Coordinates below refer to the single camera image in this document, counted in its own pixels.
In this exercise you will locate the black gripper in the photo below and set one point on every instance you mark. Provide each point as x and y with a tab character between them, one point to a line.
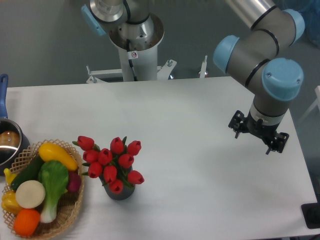
275	141

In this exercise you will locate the red tulip bouquet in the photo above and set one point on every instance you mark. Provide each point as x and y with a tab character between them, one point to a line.
119	154

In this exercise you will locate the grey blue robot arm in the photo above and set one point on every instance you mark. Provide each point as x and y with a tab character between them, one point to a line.
253	62

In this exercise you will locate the dark grey ribbed vase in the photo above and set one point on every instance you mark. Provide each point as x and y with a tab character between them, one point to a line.
121	191

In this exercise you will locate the black device at table edge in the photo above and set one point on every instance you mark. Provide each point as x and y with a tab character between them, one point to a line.
311	214

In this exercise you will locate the blue plastic bag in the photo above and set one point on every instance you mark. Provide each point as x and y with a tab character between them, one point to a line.
310	11

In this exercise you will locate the purple red onion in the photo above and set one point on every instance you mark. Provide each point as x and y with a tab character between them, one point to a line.
74	182

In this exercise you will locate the woven wicker basket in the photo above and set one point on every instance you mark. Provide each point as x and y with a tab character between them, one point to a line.
68	206

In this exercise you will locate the green bok choy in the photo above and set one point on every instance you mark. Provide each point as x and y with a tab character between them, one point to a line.
54	177

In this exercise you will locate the yellow squash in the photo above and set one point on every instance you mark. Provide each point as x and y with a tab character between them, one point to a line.
52	152

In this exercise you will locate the green cucumber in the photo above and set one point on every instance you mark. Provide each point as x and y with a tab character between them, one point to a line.
30	172

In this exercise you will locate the orange fruit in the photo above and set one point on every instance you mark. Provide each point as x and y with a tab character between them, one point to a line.
26	222

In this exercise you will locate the yellow banana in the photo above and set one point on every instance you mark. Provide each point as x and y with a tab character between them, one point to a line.
9	176

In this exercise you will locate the yellow bell pepper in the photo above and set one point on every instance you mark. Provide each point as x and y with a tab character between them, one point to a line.
9	203

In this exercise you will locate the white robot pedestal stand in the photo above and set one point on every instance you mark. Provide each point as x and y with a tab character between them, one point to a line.
135	66

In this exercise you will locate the blue handled steel saucepan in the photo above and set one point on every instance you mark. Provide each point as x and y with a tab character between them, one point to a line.
12	139

